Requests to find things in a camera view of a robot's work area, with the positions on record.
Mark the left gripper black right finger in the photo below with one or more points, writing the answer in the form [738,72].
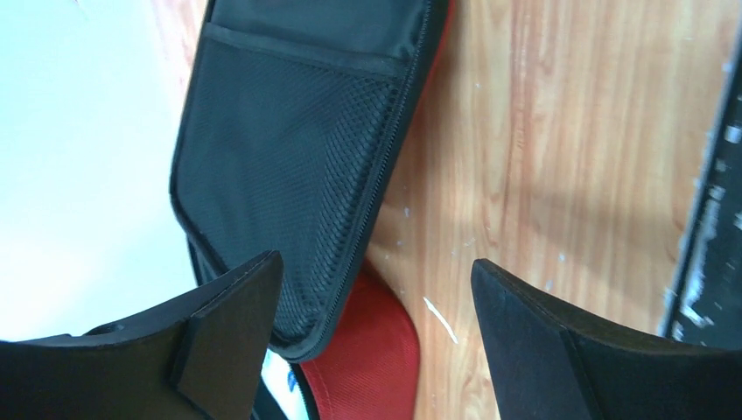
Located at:
[550,359]

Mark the white blue swab packet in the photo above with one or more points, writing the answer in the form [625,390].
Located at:
[282,384]

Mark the red black medicine kit case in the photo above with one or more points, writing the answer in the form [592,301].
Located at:
[295,115]

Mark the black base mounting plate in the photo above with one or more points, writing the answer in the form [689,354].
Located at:
[703,306]

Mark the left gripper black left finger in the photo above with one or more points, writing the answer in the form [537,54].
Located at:
[195,356]

